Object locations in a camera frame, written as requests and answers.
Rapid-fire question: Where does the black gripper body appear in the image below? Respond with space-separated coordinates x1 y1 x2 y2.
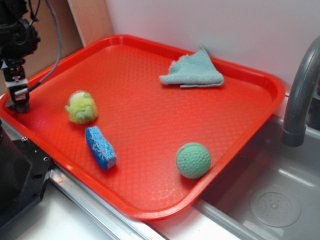
0 0 40 65

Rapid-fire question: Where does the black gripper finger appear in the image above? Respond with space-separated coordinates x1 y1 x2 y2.
2 60 30 108

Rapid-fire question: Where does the brown grey rock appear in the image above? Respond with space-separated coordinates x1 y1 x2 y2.
5 101 30 113

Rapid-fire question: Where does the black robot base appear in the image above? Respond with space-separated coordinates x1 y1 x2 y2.
0 123 53 230

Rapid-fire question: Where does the green plush toy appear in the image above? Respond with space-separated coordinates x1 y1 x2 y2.
64 90 98 125

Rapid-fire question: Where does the blue sponge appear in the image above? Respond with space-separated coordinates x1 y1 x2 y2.
85 126 117 171

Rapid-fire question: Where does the teal folded cloth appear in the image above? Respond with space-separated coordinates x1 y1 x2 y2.
159 45 225 88

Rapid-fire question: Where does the green dimpled ball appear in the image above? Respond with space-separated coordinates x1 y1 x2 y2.
175 142 212 180

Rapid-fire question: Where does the grey plastic sink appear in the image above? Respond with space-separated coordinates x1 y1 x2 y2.
194 116 320 240

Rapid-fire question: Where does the grey faucet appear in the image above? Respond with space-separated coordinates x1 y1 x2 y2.
281 37 320 147

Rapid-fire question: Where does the grey cable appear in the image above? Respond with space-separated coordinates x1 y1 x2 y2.
26 0 63 91

